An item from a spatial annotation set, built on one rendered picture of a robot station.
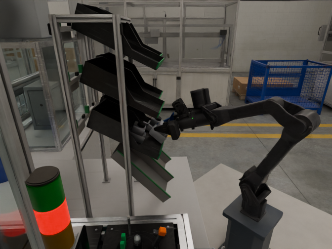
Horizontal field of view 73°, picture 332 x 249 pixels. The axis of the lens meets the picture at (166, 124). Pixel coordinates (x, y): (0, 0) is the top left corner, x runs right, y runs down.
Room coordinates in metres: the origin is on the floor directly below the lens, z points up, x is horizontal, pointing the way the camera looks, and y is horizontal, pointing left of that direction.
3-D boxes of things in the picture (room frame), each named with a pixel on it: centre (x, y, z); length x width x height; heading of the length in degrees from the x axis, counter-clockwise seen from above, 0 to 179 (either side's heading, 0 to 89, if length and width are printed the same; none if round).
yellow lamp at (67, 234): (0.29, 0.20, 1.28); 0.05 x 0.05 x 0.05
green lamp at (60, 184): (0.29, 0.20, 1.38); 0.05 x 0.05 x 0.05
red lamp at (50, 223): (0.29, 0.20, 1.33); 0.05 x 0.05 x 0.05
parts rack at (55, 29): (0.85, 0.23, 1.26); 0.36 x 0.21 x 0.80; 3
